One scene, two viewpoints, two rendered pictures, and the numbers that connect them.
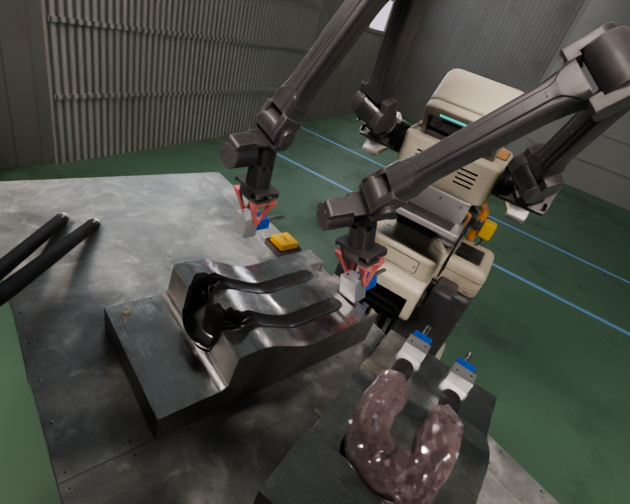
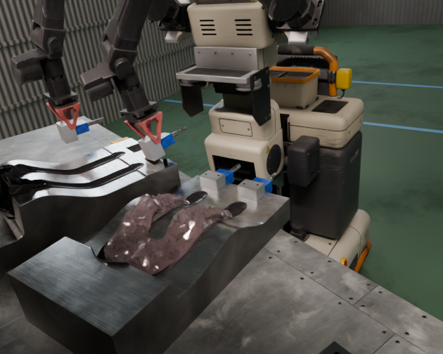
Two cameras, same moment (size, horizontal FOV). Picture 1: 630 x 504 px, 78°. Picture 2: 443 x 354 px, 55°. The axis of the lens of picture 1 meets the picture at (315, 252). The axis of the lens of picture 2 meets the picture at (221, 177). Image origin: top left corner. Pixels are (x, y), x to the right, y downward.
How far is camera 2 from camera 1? 0.58 m
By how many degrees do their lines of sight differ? 14
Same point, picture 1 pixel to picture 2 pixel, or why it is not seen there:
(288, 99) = (40, 14)
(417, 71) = not seen: outside the picture
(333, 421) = (103, 237)
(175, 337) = not seen: outside the picture
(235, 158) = (19, 74)
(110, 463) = not seen: outside the picture
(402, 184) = (114, 36)
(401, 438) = (157, 233)
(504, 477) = (290, 258)
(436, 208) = (234, 64)
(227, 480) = not seen: hidden behind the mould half
